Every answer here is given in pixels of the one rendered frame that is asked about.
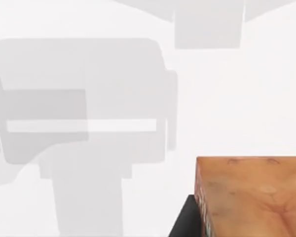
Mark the orange-brown book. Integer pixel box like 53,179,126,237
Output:
194,156,296,237

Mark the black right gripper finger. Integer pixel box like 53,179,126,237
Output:
168,195,202,237

